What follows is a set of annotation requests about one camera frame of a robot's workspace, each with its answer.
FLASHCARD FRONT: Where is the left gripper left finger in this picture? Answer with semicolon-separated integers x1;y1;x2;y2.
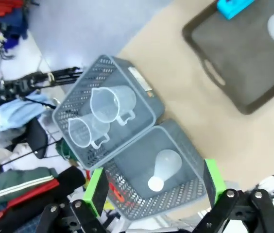
37;167;110;233

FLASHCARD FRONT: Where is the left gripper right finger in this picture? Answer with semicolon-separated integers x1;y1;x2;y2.
192;158;274;233

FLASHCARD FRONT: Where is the orange object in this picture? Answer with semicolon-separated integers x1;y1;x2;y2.
109;181;125;203

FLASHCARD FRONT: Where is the translucent conical flask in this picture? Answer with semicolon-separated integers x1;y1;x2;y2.
147;149;183;193

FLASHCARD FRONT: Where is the grey basket without label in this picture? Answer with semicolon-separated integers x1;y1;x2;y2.
102;118;207;221

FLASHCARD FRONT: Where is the small clear measuring cup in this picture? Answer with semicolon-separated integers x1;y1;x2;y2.
68;115;111;150

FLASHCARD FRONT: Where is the green white red bag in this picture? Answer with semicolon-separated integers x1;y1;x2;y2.
0;166;61;212

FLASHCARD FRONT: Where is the black chair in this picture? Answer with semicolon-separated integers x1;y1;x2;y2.
4;118;64;168

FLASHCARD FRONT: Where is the large clear measuring cup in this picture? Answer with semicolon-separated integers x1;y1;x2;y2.
89;84;137;127

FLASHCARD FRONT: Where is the grey basket with label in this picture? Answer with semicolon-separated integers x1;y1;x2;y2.
51;54;166;171

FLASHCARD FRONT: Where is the light blue cloth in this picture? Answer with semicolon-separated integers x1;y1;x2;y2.
0;94;55;133

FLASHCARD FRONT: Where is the dark brown plastic tray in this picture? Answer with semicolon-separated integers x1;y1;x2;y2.
182;0;274;116

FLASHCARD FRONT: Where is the black tripod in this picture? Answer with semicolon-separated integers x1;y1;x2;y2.
0;66;85;104

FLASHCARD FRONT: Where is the blue test tube rack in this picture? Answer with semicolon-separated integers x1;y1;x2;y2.
216;0;257;20

